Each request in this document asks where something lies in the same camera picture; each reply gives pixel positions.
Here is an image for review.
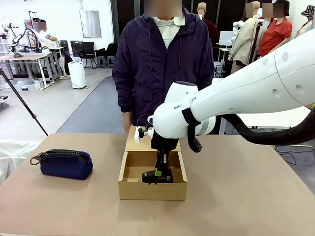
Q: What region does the black tripod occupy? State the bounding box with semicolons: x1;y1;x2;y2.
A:
0;67;49;137

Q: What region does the mannequin with bucket hat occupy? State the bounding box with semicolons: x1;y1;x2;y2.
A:
294;5;315;38

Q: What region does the silver wall panel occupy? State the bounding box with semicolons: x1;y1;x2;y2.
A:
79;9;102;39

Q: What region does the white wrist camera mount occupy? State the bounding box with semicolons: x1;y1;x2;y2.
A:
134;125;155;144

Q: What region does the white work desk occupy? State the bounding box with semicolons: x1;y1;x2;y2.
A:
0;53;51;89

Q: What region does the black office chair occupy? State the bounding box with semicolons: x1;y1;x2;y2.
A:
78;41;97;69

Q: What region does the seated person in white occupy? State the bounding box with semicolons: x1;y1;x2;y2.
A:
36;19;60;50

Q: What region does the white background table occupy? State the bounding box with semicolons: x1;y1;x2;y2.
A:
232;108;313;130

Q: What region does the thick black cable hose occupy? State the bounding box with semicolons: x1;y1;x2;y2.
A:
181;107;315;154

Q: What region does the mannequin in dark red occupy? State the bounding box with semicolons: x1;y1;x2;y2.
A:
196;2;220;46

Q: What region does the navy blue zipper pouch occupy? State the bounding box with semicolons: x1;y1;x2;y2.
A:
30;148;94;181

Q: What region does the white air purifier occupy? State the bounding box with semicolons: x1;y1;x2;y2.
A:
67;61;87;89

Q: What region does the person's right hand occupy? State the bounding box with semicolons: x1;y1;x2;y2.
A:
122;112;133;135

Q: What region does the open brown cardboard box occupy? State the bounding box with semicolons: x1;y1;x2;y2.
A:
118;125;189;201

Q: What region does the clear plastic storage bin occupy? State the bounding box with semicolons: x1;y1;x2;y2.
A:
16;79;41;92

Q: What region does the thin black floor cable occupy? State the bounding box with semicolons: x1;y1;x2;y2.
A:
274;144;315;166

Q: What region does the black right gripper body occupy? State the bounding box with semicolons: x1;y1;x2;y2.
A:
150;133;180;171

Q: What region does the person in red shirt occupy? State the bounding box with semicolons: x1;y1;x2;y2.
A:
256;0;293;58

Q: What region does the person in purple jacket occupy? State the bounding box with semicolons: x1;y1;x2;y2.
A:
112;5;216;135

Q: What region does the white cloth cover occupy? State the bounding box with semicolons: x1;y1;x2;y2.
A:
0;138;40;185

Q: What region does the thin black camera cable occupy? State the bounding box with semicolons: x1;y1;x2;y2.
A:
135;114;151;128

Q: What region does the mannequin in beige coat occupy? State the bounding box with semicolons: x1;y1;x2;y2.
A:
227;0;263;67

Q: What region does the black backpack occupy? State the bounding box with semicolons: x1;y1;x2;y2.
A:
105;42;118;68

